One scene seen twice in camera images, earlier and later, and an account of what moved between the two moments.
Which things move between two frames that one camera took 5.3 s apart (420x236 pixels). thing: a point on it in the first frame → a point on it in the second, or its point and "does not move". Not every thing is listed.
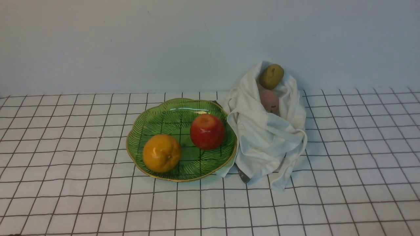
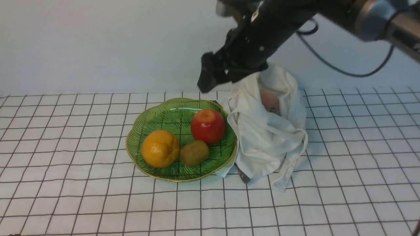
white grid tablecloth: (65, 170) does not move
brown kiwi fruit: (271, 76) → (194, 153)
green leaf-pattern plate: (174, 118) does not move
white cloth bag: (270, 145) does not move
